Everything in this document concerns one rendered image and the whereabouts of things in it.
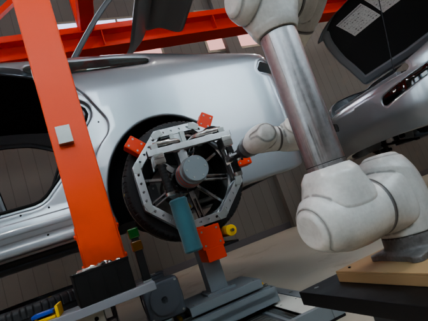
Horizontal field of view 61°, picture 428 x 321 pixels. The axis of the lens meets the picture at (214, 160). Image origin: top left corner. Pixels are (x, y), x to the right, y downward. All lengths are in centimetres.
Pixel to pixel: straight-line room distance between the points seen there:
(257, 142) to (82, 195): 77
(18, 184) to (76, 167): 462
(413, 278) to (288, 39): 63
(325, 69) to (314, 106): 789
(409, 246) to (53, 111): 144
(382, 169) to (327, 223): 25
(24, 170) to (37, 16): 451
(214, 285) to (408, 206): 125
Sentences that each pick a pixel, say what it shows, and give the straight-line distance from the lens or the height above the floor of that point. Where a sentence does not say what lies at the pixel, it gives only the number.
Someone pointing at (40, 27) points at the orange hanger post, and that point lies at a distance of 194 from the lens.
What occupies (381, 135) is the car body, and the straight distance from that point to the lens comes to 406.
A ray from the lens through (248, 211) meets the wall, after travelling 673.
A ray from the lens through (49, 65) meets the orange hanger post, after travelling 184.
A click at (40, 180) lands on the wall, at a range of 623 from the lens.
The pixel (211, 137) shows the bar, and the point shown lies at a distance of 175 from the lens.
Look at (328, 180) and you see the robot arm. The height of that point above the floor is 58.
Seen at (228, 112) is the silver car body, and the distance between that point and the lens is 243.
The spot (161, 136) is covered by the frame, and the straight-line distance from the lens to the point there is 191.
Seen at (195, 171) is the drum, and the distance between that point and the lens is 174.
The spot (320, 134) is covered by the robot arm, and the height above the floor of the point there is 70.
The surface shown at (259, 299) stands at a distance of 197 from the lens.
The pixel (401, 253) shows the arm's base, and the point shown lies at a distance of 107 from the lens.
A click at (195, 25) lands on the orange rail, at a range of 526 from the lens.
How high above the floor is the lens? 58
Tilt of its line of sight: 9 degrees up
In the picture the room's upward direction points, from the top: 19 degrees counter-clockwise
